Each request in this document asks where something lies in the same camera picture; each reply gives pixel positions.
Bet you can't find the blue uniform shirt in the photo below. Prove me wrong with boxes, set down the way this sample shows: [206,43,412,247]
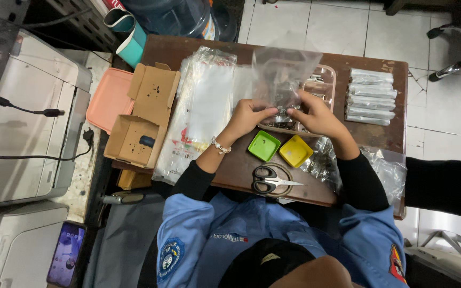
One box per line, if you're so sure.
[156,191,410,288]

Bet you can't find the white bead bracelet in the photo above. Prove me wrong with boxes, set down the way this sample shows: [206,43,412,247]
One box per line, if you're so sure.
[210,137,232,155]

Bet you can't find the black power cable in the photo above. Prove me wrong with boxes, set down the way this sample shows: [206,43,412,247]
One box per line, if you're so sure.
[0,127,95,162]

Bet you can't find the grey tool handle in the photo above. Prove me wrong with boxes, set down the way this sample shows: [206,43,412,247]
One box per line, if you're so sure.
[102,191,146,206]

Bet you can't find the clear plastic bag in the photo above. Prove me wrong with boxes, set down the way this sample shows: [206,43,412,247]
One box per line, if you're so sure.
[251,47,323,123]

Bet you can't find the grey perforated metal rack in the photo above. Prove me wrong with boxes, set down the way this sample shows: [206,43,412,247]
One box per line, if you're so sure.
[46,0,120,53]

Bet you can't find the chrome chair base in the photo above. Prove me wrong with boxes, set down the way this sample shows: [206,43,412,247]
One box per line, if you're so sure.
[427,22,461,107]

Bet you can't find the black plug cable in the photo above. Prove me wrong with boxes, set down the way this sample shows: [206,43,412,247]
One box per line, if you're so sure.
[0,90,66,118]

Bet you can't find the blue water jug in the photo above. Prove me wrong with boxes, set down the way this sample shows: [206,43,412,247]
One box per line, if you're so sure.
[122,0,220,41]

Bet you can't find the black handled scissors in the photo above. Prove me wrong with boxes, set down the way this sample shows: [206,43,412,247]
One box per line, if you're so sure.
[252,166,304,195]

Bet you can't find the grey cloth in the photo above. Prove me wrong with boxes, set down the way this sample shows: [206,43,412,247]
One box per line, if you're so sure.
[82,192,167,288]

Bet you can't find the smartphone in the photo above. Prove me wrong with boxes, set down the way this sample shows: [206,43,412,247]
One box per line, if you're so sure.
[46,220,87,288]

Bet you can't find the small metal parts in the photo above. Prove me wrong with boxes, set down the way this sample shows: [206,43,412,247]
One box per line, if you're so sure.
[272,105,301,115]

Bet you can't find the stack of clear plastic bags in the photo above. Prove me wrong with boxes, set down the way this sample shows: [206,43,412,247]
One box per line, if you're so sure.
[152,45,253,186]

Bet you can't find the pink plastic lid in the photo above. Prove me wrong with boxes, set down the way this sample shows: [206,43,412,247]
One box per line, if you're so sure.
[86,67,135,135]

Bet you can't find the person's right hand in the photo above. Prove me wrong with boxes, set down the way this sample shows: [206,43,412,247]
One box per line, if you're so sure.
[286,90,348,140]

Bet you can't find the teal rolled sheet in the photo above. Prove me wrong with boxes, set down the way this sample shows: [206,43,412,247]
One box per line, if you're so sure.
[103,8,148,69]

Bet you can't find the small brown box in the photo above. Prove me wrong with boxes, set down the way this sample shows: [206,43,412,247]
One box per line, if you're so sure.
[116,169,153,191]

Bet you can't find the large bag of metal parts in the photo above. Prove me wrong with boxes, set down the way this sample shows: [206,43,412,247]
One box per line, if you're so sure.
[300,136,407,207]

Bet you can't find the pink plastic tray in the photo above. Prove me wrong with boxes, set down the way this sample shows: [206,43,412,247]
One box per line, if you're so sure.
[257,64,337,136]

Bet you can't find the yellow square plastic dish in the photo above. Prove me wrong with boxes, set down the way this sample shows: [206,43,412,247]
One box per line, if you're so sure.
[279,135,314,169]

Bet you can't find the open brown cardboard box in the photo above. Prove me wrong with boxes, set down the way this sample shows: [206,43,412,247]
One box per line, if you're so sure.
[103,62,182,169]

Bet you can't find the person's left hand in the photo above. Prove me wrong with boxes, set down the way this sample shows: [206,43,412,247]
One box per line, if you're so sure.
[224,98,280,141]

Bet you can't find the light grey printer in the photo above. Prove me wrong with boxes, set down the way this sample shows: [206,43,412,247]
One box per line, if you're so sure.
[0,200,69,288]

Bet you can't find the green square plastic dish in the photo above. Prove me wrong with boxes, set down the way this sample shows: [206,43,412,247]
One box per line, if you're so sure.
[248,130,281,162]

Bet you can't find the white metal frame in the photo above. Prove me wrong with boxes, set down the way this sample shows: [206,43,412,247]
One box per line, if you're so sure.
[403,230,461,288]

